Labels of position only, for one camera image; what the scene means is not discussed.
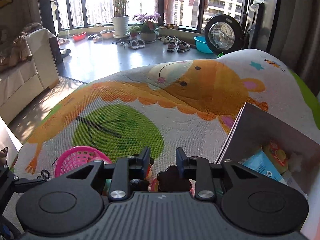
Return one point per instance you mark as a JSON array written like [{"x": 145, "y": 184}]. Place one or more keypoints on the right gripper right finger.
[{"x": 197, "y": 169}]

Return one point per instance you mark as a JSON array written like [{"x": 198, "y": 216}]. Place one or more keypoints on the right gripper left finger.
[{"x": 123, "y": 171}]

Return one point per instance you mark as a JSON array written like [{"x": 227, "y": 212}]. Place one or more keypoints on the small doll figure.
[{"x": 168, "y": 180}]

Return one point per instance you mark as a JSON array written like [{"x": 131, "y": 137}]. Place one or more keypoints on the pink plastic toy basket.
[{"x": 76, "y": 157}]

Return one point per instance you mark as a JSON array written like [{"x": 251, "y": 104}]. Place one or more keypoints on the blue white tissue pack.
[{"x": 260, "y": 163}]

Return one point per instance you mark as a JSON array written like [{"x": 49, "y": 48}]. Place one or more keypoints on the cartoon giraffe play mat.
[{"x": 191, "y": 104}]

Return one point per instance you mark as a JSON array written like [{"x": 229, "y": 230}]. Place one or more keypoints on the pink cardboard box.
[{"x": 253, "y": 128}]

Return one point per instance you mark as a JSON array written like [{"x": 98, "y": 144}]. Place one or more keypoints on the white star toy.
[{"x": 295, "y": 162}]

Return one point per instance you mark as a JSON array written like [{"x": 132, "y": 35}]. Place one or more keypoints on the beige sofa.
[{"x": 23, "y": 83}]

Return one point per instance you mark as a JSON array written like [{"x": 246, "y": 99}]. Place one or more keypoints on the blue plastic basin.
[{"x": 201, "y": 45}]

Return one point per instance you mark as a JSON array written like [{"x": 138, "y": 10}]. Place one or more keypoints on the washing machine door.
[{"x": 223, "y": 34}]

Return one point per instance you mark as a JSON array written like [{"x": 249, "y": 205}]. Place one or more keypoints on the red plastic basin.
[{"x": 79, "y": 36}]

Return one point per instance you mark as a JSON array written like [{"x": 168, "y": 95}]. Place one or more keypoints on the potted pink flower plant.
[{"x": 146, "y": 25}]

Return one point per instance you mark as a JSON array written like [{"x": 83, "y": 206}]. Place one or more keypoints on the white tall plant pot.
[{"x": 121, "y": 26}]

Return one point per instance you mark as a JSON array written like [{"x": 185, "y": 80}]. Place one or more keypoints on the grey curtain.
[{"x": 296, "y": 39}]

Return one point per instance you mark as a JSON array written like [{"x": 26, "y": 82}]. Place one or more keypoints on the yellow pink toy camera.
[{"x": 277, "y": 156}]

